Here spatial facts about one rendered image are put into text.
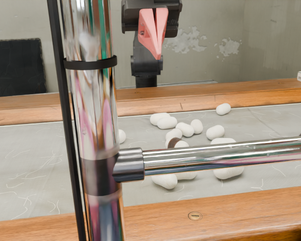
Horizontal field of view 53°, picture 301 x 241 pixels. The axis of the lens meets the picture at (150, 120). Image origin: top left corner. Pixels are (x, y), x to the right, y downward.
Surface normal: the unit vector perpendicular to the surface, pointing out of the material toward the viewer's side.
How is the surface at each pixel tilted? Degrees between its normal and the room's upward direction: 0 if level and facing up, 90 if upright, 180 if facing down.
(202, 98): 45
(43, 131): 0
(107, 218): 90
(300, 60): 90
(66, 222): 0
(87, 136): 90
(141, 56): 71
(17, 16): 91
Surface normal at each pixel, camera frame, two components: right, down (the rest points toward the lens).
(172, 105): 0.09, -0.43
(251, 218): -0.03, -0.94
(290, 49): -0.97, 0.11
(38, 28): 0.25, 0.33
